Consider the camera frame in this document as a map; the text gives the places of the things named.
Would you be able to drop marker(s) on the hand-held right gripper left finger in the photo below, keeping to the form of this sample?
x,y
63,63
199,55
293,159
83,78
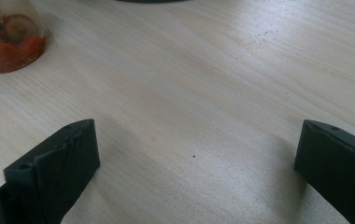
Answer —
x,y
57,168

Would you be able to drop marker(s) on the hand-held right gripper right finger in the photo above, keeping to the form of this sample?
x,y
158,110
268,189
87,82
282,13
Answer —
x,y
337,165

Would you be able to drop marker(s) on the dark round object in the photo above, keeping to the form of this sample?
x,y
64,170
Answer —
x,y
150,1

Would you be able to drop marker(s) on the clear container with red food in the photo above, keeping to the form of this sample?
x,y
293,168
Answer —
x,y
9,40

